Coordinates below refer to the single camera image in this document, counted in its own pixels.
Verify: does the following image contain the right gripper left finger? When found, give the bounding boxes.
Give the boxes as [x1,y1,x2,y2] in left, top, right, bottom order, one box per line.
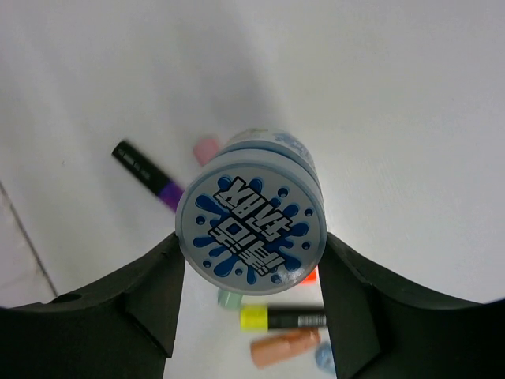
[1,235,185,378]

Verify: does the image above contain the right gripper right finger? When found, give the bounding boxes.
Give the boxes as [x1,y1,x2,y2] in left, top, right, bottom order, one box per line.
[319,235,504,378]

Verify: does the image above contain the purple capped black highlighter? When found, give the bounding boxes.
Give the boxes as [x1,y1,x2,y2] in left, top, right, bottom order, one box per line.
[111,140,183,212]

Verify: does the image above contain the pastel blue correction tape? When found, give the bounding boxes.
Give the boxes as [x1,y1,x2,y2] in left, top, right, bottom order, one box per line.
[315,340,336,377]

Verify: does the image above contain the orange capped black highlighter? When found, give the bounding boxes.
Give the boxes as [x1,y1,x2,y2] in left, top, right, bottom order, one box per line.
[301,268,318,285]

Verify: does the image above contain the pastel green correction tape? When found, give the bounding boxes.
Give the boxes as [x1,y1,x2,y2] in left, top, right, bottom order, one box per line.
[217,288,243,310]

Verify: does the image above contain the yellow capped black highlighter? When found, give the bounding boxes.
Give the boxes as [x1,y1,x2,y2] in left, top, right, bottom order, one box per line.
[240,305,327,331]

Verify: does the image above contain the pastel pink correction tape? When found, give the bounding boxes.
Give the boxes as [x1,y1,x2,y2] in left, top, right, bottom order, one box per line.
[193,136,220,167]

